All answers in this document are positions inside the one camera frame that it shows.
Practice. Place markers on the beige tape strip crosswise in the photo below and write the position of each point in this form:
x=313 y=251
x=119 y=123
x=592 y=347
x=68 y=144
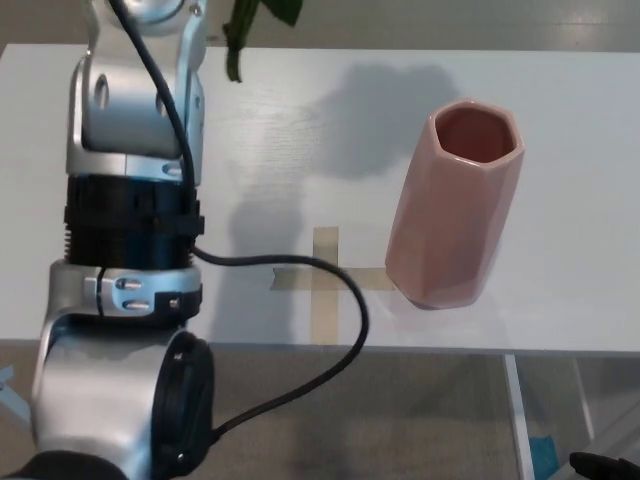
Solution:
x=295 y=280

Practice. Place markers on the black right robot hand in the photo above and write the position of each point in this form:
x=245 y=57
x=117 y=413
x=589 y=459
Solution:
x=605 y=470

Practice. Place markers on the white table leg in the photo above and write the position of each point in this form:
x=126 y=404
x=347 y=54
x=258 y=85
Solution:
x=585 y=400
x=519 y=425

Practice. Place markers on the light blue metal frame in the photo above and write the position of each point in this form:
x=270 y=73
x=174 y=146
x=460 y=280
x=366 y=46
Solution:
x=12 y=400

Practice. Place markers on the pink artificial rose bouquet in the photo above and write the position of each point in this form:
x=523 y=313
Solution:
x=235 y=55

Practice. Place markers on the teal floor tape patch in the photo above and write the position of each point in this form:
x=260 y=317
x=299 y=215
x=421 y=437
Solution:
x=545 y=450

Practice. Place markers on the pink faceted ceramic vase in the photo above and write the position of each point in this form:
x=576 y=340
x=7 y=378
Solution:
x=450 y=225

